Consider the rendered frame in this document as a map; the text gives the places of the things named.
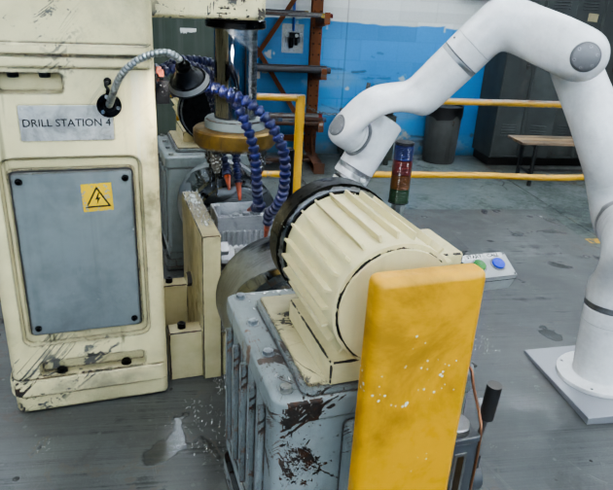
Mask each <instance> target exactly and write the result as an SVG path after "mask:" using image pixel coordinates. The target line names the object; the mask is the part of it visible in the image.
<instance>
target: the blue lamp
mask: <svg viewBox="0 0 613 490"><path fill-rule="evenodd" d="M414 149H415V145H413V146H411V147H404V146H398V145H396V144H395V146H394V154H393V155H394V156H393V158H394V159H396V160H399V161H412V160H413V158H414Z"/></svg>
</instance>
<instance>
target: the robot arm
mask: <svg viewBox="0 0 613 490"><path fill-rule="evenodd" d="M501 52H506V53H511V54H513V55H515V56H517V57H519V58H521V59H523V60H525V61H527V62H529V63H531V64H533V65H535V66H537V67H539V68H541V69H543V70H545V71H547V72H549V73H550V75H551V78H552V81H553V84H554V87H555V90H556V92H557V95H558V98H559V102H560V105H561V107H562V110H563V112H564V115H565V117H566V120H567V123H568V126H569V129H570V132H571V135H572V138H573V141H574V145H575V148H576V151H577V155H578V158H579V160H580V163H581V167H582V171H583V175H584V179H585V185H586V191H587V197H588V202H589V209H590V216H591V221H592V225H593V228H594V231H595V235H596V236H597V238H598V240H599V242H600V244H601V253H600V258H599V262H598V265H597V267H596V269H595V271H594V272H593V274H592V275H591V276H590V277H589V279H588V282H587V286H586V291H585V296H584V302H583V307H582V313H581V319H580V324H579V330H578V335H577V340H576V346H575V351H571V352H567V353H564V354H563V355H561V356H560V357H559V358H558V359H557V364H556V370H557V373H558V375H559V377H560V378H561V379H562V380H563V381H564V382H565V383H567V384H568V385H570V386H571V387H573V388H575V389H577V390H579V391H581V392H583V393H586V394H589V395H592V396H596V397H600V398H605V399H613V87H612V85H611V83H610V80H609V78H608V76H607V73H606V71H605V67H606V65H607V64H608V61H609V58H610V45H609V42H608V40H607V38H606V37H605V36H604V35H603V34H602V33H601V32H600V31H599V30H597V29H595V28H593V27H591V26H589V25H587V24H586V23H584V22H582V21H580V20H578V19H575V18H573V17H569V16H567V15H564V14H562V13H559V12H556V11H554V10H551V9H548V8H546V7H543V6H541V5H538V4H536V3H533V2H530V1H528V0H491V1H489V2H487V3H486V4H485V5H483V6H482V7H481V9H480V10H479V11H478V12H476V13H475V14H474V15H472V16H471V17H470V18H469V19H468V20H467V21H466V22H465V23H464V24H463V25H462V26H461V27H460V28H459V29H458V30H457V31H456V32H455V33H454V34H453V35H452V36H451V37H450V38H449V39H448V40H447V41H446V42H445V44H444V45H443V46H441V47H440V48H439V49H438V50H437V51H436V52H435V53H434V54H433V55H432V56H431V57H430V58H429V59H428V60H427V61H426V62H425V63H424V64H423V65H422V66H421V67H420V68H419V69H418V70H417V71H416V72H415V73H414V74H413V75H412V76H411V77H410V78H409V79H408V80H406V81H403V82H396V83H386V84H381V85H377V86H373V87H370V88H367V89H365V90H364V91H362V92H361V93H359V94H358V95H357V96H356V97H354V98H353V99H352V100H351V101H350V102H349V103H348V104H347V105H346V106H345V107H344V108H343V109H342V110H341V111H340V112H339V113H338V114H337V115H336V116H335V118H334V119H333V120H332V122H331V124H330V126H329V130H328V135H329V138H330V139H331V141H332V142H333V143H334V144H335V145H337V146H338V147H340V148H341V149H343V150H344V152H343V155H342V157H341V159H340V160H339V161H338V163H337V165H336V166H335V169H337V170H338V172H336V171H335V172H334V176H333V177H344V178H348V179H351V180H354V181H357V182H359V183H361V184H362V185H364V186H365V187H366V186H367V185H368V183H369V182H370V180H371V178H372V177H373V175H374V174H375V172H376V170H377V169H378V167H379V165H380V164H381V162H382V160H383V159H384V157H385V156H386V154H387V152H388V151H389V149H390V148H391V146H392V144H393V143H394V141H395V140H396V138H397V136H398V135H399V133H400V132H401V127H400V126H399V125H398V124H397V123H396V122H394V121H393V120H391V119H390V118H388V117H386V116H385V115H387V114H391V113H398V112H404V113H411V114H415V115H419V116H427V115H430V114H431V113H433V112H434V111H436V110H437V109H438V108H439V107H440V106H441V105H443V104H444V103H445V102H446V101H447V100H448V99H449V98H450V97H451V96H452V95H453V94H454V93H456V92H457V91H458V90H459V89H460V88H461V87H462V86H463V85H464V84H466V83H467V82H468V81H469V80H470V79H471V78H472V77H473V76H474V75H475V74H476V73H477V72H478V71H480V70H481V69H482V68H483V67H484V66H485V65H486V64H487V63H488V62H489V61H490V60H491V59H492V58H493V57H495V56H496V55H497V54H498V53H501Z"/></svg>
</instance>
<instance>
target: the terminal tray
mask: <svg viewBox="0 0 613 490"><path fill-rule="evenodd" d="M252 203H253V201H248V202H229V203H211V204H210V212H211V218H212V220H215V222H214V221H213V222H214V224H215V226H216V228H217V229H218V231H219V233H220V234H221V242H225V241H228V242H229V247H230V245H232V246H233V247H234V245H237V246H238V247H239V246H240V244H242V245H243V246H245V245H246V244H250V243H252V242H254V241H256V240H258V239H261V238H264V224H263V219H264V218H263V213H265V209H266V208H264V211H263V212H261V213H254V212H252V211H249V212H248V211H247V208H249V207H250V206H251V204H252ZM215 204H218V205H215ZM221 215H224V217H221Z"/></svg>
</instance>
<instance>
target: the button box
mask: <svg viewBox="0 0 613 490"><path fill-rule="evenodd" d="M495 258H499V259H501V260H503V261H504V262H505V267H504V268H497V267H495V266H494V265H493V264H492V260H493V259H495ZM475 260H481V261H483V262H484V263H485V264H486V265H487V268H486V269H485V270H484V272H485V273H486V281H485V286H484V291H488V290H496V289H504V288H509V286H510V285H511V284H512V282H513V281H514V279H516V277H517V275H518V274H517V273H516V271H515V269H514V268H513V267H512V265H511V264H510V262H509V260H508V259H507V257H506V255H505V254H504V252H499V253H488V254H479V255H468V256H462V262H463V263H473V262H474V261H475Z"/></svg>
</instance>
